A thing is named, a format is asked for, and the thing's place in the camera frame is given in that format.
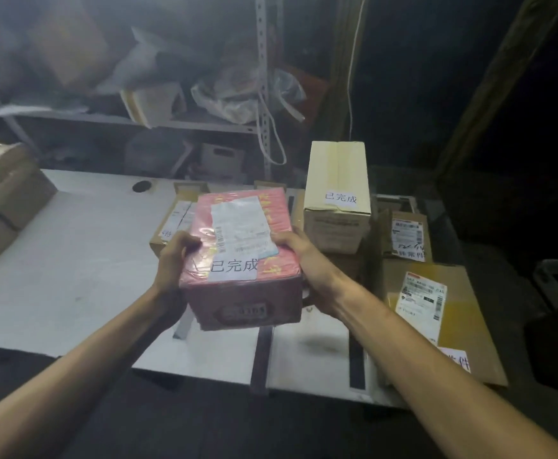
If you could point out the person's left hand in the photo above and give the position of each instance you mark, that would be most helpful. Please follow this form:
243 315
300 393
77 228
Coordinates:
169 277

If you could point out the person's right hand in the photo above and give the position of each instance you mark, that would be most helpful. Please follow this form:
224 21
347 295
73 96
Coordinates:
315 277

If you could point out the person's left thumb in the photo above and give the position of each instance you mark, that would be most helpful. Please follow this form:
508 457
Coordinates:
188 241

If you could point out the person's right thumb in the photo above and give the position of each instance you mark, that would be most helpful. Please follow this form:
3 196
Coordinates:
286 241

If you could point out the pink box with white labels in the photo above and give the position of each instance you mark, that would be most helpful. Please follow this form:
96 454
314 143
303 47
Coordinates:
243 277

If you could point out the person's right forearm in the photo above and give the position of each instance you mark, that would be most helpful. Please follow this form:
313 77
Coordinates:
427 377

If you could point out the person's left forearm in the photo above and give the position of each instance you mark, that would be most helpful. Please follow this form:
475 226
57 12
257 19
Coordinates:
83 372

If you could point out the brown box with white label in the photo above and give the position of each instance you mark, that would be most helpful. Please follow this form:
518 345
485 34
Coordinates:
176 219

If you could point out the tall cream cardboard box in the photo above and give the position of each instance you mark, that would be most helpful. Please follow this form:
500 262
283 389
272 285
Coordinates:
336 186

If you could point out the white storage box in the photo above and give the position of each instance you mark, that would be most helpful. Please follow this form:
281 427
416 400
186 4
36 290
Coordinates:
221 160

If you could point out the small brown labelled box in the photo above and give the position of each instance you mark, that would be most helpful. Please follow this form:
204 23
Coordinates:
406 236

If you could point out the white paper stack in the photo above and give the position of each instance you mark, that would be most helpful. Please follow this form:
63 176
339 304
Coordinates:
152 105

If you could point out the clear plastic bag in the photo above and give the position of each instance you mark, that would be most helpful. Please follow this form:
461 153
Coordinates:
240 97

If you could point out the large flat brown labelled box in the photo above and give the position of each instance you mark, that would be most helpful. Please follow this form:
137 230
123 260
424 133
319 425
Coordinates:
451 320

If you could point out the grey metal shelf rack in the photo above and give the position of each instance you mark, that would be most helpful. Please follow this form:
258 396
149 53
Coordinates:
262 57

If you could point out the wooden beam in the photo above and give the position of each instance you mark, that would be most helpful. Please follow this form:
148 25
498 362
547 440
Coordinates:
499 81

